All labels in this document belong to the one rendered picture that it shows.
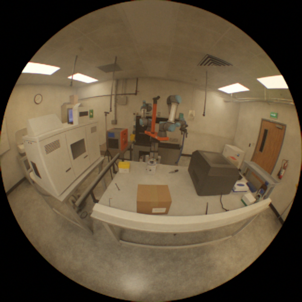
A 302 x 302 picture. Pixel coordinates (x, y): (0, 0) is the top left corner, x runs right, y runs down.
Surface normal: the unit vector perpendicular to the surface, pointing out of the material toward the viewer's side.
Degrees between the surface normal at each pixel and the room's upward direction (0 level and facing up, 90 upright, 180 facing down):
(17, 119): 90
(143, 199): 0
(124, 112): 90
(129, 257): 0
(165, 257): 0
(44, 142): 90
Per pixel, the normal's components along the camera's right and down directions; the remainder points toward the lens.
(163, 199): 0.07, -0.92
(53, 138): 0.99, 0.11
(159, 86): -0.09, 0.37
